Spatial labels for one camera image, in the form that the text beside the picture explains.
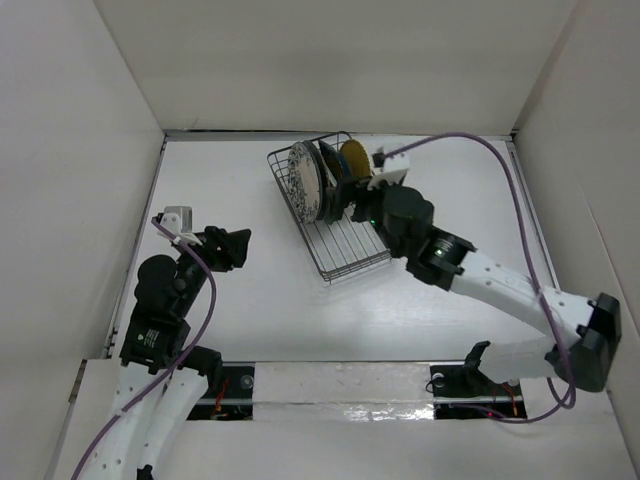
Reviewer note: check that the grey wire dish rack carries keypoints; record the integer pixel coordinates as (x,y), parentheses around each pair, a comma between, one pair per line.
(338,249)

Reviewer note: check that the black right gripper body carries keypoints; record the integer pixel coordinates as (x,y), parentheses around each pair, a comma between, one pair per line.
(376,202)

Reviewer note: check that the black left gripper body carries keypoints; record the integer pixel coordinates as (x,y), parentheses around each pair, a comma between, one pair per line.
(205,251)

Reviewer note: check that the yellow woven round plate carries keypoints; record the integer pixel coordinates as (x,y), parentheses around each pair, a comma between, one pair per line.
(356,157)

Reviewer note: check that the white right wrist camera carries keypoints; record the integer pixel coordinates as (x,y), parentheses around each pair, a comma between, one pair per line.
(389,171)

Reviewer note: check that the blue floral white plate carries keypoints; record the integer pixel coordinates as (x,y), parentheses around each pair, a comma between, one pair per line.
(304,183)

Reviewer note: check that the dark blue plate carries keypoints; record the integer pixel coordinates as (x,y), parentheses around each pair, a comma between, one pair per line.
(335,162)

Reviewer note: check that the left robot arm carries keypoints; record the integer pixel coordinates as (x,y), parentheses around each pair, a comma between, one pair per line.
(163,374)

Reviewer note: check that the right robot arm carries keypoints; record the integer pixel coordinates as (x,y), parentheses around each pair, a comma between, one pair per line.
(579,335)

